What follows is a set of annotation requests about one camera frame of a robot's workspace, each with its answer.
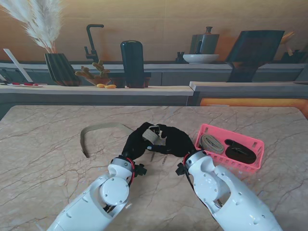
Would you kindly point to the orange fruit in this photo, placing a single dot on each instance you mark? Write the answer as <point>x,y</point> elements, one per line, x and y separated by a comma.
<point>110,86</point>
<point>100,85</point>

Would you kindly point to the raised counter orange glow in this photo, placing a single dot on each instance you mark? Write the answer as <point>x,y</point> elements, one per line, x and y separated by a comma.
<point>240,86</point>

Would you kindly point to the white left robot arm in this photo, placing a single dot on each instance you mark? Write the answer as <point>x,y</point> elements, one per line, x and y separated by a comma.
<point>101,195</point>

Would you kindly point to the white speckled bowl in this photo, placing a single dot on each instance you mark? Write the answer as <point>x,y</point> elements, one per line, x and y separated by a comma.
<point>201,58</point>

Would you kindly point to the pink plastic storage basket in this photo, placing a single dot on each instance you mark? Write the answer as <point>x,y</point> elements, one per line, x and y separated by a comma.
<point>240,154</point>

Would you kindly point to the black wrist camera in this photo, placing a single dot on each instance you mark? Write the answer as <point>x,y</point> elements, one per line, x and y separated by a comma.
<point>140,170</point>
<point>180,169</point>

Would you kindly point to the white leaning board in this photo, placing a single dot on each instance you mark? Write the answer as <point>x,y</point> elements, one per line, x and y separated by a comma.
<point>16,63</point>

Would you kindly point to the dark ribbed vase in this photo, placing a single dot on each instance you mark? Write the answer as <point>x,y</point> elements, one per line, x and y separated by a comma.
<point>60,69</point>

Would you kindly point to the small metal pin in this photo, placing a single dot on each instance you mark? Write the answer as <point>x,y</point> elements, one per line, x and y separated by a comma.
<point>164,160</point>

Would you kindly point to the tall black cylinder container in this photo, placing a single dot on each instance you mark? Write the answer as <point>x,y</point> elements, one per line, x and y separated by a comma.
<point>132,62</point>

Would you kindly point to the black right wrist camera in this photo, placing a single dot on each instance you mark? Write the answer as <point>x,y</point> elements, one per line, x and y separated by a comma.
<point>180,169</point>

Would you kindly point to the dark utensil holder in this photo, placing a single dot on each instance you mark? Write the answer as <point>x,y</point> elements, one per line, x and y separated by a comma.
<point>296,57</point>

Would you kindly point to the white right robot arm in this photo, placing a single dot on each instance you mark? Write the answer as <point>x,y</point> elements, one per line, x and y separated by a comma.
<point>221,187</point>

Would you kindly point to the grey pot with lid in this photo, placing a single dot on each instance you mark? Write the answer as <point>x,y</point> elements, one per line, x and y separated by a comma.
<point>207,43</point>

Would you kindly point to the dark brown belt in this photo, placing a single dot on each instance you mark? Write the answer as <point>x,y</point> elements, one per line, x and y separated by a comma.
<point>240,152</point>

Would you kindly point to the beige woven belt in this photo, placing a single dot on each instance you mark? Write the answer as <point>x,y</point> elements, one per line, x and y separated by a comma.
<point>211,144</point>
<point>150,134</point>

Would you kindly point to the black kitchen faucet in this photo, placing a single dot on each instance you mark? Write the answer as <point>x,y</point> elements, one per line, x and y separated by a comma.
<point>91,41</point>

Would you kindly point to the white pampas grass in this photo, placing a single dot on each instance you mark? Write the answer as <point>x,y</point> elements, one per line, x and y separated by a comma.
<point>45,31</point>

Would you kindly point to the small black stand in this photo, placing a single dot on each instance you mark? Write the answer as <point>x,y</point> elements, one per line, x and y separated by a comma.
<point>180,59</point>

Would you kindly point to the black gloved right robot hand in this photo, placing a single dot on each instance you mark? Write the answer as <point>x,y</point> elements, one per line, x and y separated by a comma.
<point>175,142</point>

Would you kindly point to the wooden kitchen utensils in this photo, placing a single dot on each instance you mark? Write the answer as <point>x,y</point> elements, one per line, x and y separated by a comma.
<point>287,39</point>

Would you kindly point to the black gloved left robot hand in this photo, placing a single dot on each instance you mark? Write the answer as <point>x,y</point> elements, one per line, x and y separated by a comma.
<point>134,144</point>

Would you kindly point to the cactus plants in bowl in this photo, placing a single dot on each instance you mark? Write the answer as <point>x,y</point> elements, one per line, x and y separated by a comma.
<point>101,72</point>

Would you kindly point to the plate with red food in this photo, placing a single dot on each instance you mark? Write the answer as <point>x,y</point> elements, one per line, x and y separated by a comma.
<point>26,85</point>

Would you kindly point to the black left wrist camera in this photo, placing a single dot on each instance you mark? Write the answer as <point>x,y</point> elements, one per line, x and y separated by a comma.
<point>140,170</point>

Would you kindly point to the grey back counter cabinets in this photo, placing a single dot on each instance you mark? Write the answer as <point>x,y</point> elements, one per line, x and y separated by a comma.
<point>173,77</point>

